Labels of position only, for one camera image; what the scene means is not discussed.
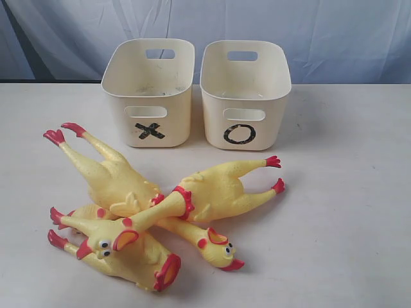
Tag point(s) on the rubber chicken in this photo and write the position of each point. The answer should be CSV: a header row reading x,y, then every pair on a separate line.
x,y
113,183
205,196

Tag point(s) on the headless rubber chicken body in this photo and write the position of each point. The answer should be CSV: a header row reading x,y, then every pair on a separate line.
x,y
128,256

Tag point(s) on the detached chicken head with tube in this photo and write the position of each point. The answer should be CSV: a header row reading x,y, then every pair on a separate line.
x,y
92,211

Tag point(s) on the cream bin marked O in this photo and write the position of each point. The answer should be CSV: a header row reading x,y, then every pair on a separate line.
x,y
245,86

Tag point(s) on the cream bin marked X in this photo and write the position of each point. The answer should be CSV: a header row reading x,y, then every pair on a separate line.
x,y
148,83

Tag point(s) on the blue grey backdrop curtain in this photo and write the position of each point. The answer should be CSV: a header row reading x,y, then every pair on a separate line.
x,y
324,41

